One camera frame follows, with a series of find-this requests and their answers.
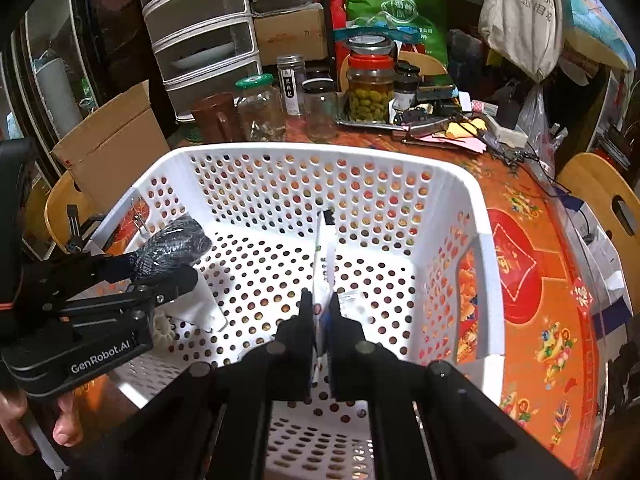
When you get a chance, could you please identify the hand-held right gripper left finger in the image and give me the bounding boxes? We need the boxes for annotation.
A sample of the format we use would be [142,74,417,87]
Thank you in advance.
[65,290,321,480]

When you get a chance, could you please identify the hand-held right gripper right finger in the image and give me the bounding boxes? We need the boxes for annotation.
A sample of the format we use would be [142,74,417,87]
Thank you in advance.
[327,292,577,480]

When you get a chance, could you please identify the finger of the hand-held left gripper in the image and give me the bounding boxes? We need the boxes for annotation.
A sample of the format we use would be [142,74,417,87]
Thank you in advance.
[22,252,151,293]
[55,265,199,322]

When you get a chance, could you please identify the dark plastic packet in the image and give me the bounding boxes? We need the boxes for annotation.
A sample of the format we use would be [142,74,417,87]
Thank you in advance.
[131,212,214,281]

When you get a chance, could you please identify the white green-topped plastic bag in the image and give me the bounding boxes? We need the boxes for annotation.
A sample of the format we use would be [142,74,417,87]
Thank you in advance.
[171,269,229,332]

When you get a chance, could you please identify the white ribbed ball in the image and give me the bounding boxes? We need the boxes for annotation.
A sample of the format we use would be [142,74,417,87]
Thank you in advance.
[152,307,176,349]

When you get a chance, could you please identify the white printed snack packet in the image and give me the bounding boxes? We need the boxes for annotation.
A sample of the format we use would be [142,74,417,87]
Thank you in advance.
[310,207,342,387]

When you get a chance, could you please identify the white perforated plastic basket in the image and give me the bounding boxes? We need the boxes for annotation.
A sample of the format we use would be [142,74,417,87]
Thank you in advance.
[82,142,507,480]

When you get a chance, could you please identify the person's left hand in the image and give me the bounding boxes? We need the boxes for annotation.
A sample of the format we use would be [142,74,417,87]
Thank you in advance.
[0,390,77,456]

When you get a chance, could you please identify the black clamp stand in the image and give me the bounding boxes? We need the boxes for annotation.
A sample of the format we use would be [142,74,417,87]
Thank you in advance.
[64,203,106,256]

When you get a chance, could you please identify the wooden chair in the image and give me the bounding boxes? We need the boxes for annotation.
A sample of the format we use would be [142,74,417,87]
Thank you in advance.
[556,152,640,242]
[44,170,101,257]

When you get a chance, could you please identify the open cardboard box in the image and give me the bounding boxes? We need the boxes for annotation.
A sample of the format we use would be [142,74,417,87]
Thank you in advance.
[50,80,174,212]

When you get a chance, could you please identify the brown plastic cup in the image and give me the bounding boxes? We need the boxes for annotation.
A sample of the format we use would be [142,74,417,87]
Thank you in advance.
[189,92,244,146]

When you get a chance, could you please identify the dark glass-door cabinet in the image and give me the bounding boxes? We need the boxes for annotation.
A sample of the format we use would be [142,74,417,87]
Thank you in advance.
[0,0,168,261]

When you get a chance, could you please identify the green-lidded glass jar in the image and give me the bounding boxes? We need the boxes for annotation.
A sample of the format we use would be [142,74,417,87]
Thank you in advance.
[234,73,287,144]

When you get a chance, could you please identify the red printed tablecloth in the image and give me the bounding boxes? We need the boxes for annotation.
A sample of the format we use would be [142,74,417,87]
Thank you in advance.
[82,105,609,480]

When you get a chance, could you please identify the empty black-lidded glass jar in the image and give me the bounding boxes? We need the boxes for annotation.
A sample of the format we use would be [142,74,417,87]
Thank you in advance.
[301,79,340,144]

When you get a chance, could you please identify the yellow paper note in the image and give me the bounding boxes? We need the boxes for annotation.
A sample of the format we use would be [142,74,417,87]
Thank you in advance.
[445,119,482,140]

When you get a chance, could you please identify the stacked clear drawer unit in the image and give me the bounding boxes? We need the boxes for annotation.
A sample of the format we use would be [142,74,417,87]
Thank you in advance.
[132,0,266,124]

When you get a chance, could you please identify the red-lidded pickle jar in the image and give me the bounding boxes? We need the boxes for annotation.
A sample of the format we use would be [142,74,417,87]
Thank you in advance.
[346,54,396,125]

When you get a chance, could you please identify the blue and white box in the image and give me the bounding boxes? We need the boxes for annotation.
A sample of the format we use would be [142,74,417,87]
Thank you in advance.
[582,225,632,307]

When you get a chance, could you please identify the small dark jar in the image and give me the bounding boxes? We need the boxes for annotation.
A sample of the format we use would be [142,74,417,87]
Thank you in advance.
[392,62,421,114]

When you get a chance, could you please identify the closed cardboard box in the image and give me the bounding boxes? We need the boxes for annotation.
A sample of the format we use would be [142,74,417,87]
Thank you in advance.
[252,2,329,66]

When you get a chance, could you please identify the clear hanging plastic bag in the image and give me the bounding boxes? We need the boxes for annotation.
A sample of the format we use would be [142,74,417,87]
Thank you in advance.
[515,82,569,172]

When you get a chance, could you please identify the dark-lidded glass jar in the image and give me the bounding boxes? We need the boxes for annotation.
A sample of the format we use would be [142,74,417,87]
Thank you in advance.
[348,34,396,61]

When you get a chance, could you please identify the red bottle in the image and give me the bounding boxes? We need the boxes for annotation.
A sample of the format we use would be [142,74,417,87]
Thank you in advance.
[328,0,349,47]

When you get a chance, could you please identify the green shopping bag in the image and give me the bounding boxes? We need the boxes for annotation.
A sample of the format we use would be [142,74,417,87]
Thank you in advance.
[342,0,449,62]

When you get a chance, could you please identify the white canvas tote bag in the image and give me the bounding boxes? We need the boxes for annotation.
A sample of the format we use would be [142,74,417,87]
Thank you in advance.
[478,0,564,84]

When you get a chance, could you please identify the blue printed tote bag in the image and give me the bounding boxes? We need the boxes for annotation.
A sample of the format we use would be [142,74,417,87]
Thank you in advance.
[554,0,639,72]

